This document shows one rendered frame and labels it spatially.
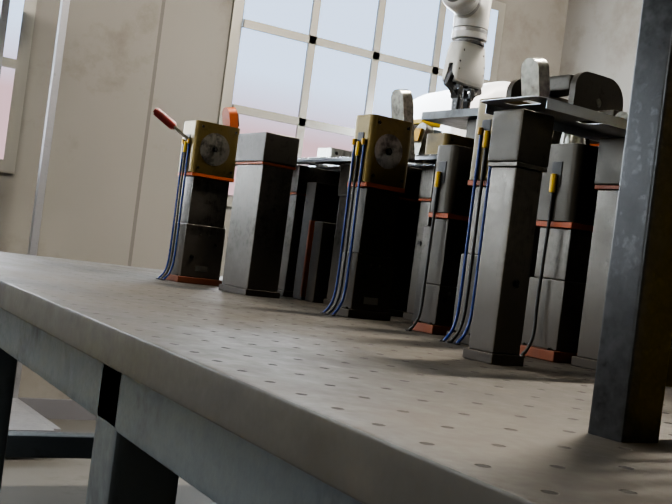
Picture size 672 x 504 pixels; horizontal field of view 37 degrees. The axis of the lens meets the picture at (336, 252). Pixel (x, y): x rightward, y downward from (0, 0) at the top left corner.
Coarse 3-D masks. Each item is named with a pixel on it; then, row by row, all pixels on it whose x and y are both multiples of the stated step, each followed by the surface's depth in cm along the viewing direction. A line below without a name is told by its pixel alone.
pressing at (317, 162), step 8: (304, 160) 209; (312, 160) 207; (320, 160) 204; (328, 160) 202; (336, 160) 199; (344, 160) 197; (416, 160) 189; (424, 160) 187; (432, 160) 185; (320, 168) 232; (328, 168) 229; (336, 168) 227
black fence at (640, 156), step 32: (640, 32) 67; (640, 64) 67; (640, 96) 66; (640, 128) 66; (640, 160) 66; (640, 192) 65; (640, 224) 65; (640, 256) 65; (608, 288) 67; (640, 288) 65; (608, 320) 66; (640, 320) 65; (608, 352) 66; (640, 352) 65; (608, 384) 66; (640, 384) 65; (608, 416) 66; (640, 416) 65
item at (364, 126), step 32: (384, 128) 169; (352, 160) 171; (384, 160) 170; (352, 192) 170; (384, 192) 171; (352, 224) 171; (384, 224) 172; (352, 256) 170; (384, 256) 172; (352, 288) 169; (384, 288) 172; (384, 320) 172
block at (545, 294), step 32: (576, 160) 127; (544, 192) 131; (576, 192) 127; (544, 224) 131; (576, 224) 127; (544, 256) 129; (576, 256) 129; (544, 288) 130; (576, 288) 128; (544, 320) 129; (576, 320) 129; (544, 352) 128; (576, 352) 129
